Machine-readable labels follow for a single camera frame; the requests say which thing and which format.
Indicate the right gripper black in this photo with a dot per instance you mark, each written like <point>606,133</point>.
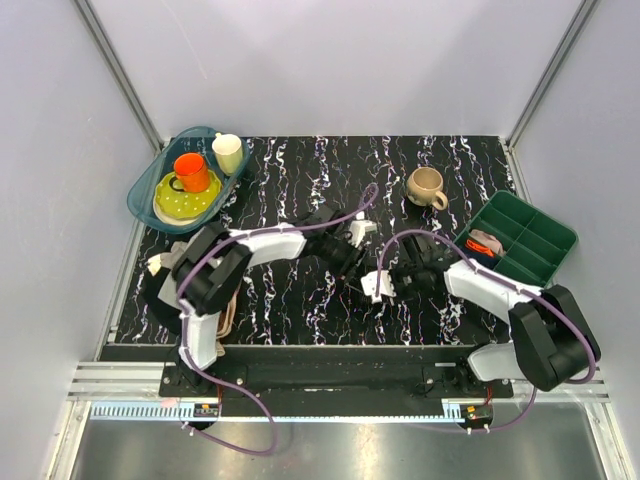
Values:
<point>405,297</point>

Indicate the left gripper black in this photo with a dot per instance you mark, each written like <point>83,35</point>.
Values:
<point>348,264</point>

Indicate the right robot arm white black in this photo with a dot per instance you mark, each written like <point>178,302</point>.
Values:
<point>550,342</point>

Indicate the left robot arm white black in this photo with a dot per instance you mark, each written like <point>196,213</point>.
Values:
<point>209,272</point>

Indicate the rolled orange-navy underwear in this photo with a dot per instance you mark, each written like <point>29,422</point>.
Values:
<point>479,250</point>

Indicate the rolled pink-beige underwear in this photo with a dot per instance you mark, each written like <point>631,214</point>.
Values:
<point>488,240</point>

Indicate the tan beige underwear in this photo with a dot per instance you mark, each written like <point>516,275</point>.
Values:
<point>225,324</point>

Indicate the black underwear in pile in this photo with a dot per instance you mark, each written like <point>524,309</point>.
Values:
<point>165,315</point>

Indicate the beige ceramic mug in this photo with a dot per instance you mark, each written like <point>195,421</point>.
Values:
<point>424,188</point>

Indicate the green compartment organizer box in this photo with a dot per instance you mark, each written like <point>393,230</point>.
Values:
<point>535,244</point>

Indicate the cream cup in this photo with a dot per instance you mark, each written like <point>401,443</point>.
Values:
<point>228,151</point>

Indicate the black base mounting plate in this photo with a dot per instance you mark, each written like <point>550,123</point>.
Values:
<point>335,381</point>

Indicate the orange mug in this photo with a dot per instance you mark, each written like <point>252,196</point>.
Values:
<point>190,174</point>

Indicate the yellow-green dotted plate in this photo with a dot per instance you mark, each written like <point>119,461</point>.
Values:
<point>172,202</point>

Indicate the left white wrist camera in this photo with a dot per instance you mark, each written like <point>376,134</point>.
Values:
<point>359,227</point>

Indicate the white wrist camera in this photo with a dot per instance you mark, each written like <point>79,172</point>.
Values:
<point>359,227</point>
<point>377,286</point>

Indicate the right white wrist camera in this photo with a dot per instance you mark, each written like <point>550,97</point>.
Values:
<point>377,286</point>

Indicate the aluminium frame rail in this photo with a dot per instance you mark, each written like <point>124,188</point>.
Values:
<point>98,381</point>

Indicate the left aluminium corner post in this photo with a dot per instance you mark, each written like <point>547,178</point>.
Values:
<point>99,35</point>

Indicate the aluminium corner post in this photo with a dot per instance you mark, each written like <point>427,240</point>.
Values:
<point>99,35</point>
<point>567,42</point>

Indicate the right aluminium corner post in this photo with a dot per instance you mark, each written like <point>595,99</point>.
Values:
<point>567,42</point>

